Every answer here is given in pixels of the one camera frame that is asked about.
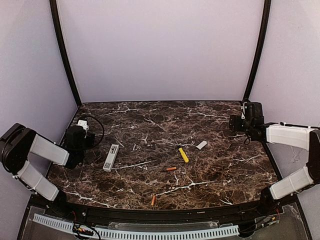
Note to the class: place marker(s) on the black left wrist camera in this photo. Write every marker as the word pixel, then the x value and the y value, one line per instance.
pixel 82 122

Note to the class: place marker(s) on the black front table rail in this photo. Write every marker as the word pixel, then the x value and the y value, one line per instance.
pixel 239 213

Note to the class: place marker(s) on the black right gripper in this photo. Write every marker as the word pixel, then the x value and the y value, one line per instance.
pixel 233 123

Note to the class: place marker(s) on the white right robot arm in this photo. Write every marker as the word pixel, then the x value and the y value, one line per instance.
pixel 300 143

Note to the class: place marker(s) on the white remote control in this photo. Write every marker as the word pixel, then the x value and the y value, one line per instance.
pixel 111 157

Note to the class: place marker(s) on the black right frame post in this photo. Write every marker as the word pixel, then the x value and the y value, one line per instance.
pixel 258 50

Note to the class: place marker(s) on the yellow handled screwdriver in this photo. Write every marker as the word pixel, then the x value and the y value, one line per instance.
pixel 182 152

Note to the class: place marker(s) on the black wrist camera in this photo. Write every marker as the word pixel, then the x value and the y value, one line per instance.
pixel 82 122
pixel 244 109

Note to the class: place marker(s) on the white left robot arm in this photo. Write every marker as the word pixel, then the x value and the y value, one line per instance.
pixel 20 141

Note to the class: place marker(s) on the orange battery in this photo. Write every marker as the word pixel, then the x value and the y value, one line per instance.
pixel 153 200
pixel 171 168

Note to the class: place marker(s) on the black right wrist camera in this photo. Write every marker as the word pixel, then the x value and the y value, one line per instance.
pixel 244 109

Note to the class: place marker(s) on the white battery cover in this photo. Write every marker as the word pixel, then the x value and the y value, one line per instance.
pixel 201 145

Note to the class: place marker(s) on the black frame post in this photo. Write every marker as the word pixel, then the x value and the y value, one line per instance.
pixel 63 51
pixel 258 50

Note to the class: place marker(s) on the white slotted cable duct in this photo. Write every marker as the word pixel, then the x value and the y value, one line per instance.
pixel 137 231

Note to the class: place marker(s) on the black left frame post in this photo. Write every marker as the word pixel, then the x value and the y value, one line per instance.
pixel 63 51

